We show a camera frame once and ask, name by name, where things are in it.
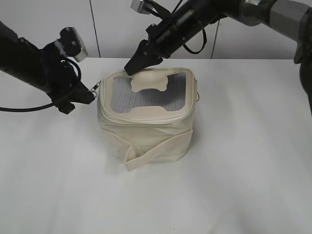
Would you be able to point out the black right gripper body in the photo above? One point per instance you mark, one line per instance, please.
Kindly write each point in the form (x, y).
(178, 27)

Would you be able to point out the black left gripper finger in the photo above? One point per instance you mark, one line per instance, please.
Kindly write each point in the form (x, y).
(81, 94)
(65, 107)

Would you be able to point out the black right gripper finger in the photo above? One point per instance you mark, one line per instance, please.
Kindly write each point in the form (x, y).
(151, 60)
(134, 65)

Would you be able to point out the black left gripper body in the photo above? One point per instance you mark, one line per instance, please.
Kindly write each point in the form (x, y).
(61, 75)

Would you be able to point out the cream fabric zipper bag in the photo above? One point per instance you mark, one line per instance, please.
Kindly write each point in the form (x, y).
(147, 117)

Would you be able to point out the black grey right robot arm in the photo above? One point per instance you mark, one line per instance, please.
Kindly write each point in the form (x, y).
(290, 18)

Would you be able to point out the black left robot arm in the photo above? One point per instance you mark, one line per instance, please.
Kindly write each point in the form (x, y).
(18, 59)

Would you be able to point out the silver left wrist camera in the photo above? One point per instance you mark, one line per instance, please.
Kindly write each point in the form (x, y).
(72, 44)

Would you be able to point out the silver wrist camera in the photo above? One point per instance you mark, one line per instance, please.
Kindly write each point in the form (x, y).
(72, 44)
(143, 6)

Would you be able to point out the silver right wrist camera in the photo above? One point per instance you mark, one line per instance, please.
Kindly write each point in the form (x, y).
(143, 6)

